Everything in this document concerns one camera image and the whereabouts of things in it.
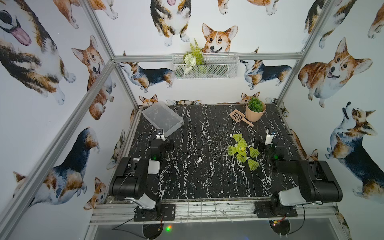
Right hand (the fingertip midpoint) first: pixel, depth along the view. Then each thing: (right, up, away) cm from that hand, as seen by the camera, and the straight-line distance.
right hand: (262, 136), depth 93 cm
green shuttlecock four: (-13, -13, 0) cm, 18 cm away
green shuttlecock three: (-5, -11, 0) cm, 12 cm away
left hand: (-61, +1, +1) cm, 61 cm away
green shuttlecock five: (-8, -16, -6) cm, 19 cm away
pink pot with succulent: (-1, +17, +9) cm, 19 cm away
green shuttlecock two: (-19, -9, 0) cm, 21 cm away
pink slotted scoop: (-10, +13, +21) cm, 27 cm away
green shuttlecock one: (-13, -2, +5) cm, 14 cm away
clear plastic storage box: (-67, +12, +21) cm, 71 cm away
